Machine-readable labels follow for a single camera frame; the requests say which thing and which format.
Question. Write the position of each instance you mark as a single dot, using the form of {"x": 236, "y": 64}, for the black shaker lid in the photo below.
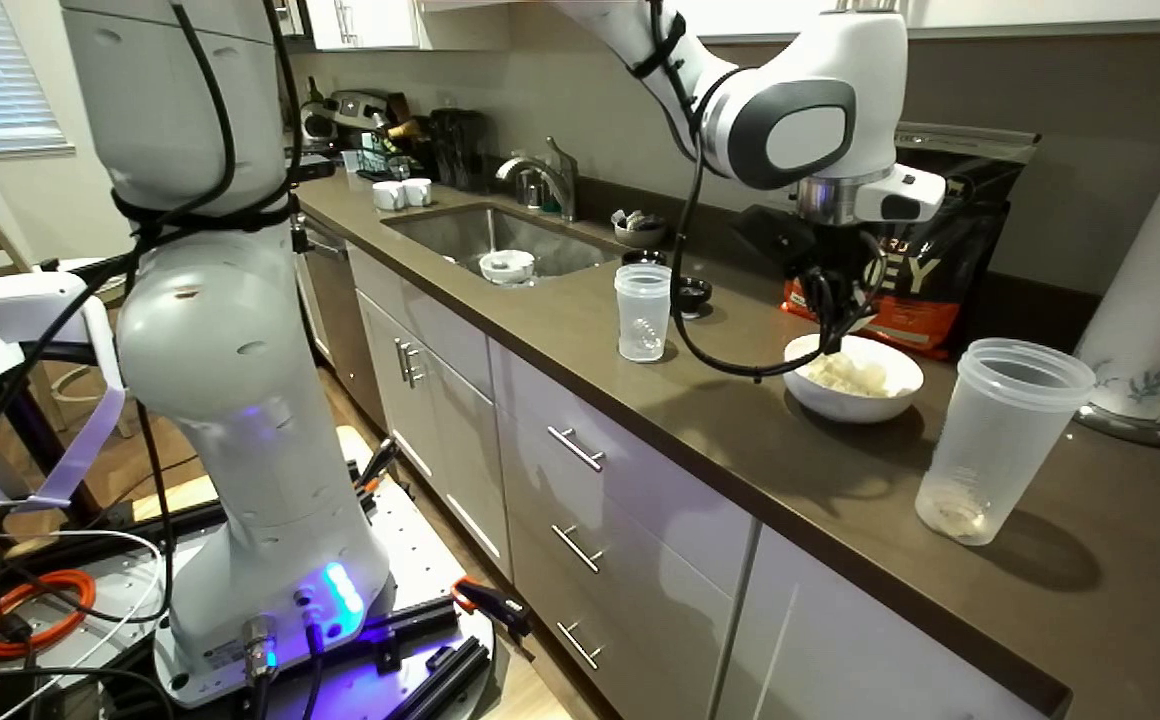
{"x": 695, "y": 299}
{"x": 647, "y": 256}

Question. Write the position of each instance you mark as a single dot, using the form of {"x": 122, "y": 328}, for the clear shaker cup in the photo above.
{"x": 642, "y": 308}
{"x": 1003, "y": 422}

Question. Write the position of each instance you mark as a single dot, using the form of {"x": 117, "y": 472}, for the chrome sink faucet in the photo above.
{"x": 548, "y": 186}

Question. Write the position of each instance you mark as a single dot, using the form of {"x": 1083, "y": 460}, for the clear shaker cup left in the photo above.
{"x": 642, "y": 308}

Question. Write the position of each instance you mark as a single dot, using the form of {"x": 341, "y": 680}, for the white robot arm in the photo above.
{"x": 186, "y": 118}

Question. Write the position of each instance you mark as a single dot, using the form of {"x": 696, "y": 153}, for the steel kitchen sink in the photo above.
{"x": 472, "y": 230}

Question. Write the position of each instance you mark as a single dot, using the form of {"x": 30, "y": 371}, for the white bowl with powder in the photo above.
{"x": 863, "y": 382}

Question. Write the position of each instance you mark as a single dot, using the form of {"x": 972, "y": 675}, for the clear shaker cup right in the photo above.
{"x": 1003, "y": 422}

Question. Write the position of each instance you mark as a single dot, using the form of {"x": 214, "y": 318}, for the black whey protein bag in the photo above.
{"x": 920, "y": 278}

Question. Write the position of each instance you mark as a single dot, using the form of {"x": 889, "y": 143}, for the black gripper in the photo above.
{"x": 828, "y": 291}

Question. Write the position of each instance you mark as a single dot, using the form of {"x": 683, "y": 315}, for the black shaker lid far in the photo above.
{"x": 647, "y": 256}

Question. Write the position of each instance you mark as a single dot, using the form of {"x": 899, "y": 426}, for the black shaker lid near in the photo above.
{"x": 695, "y": 299}

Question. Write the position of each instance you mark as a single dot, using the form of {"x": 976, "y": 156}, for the white cup in sink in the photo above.
{"x": 510, "y": 270}

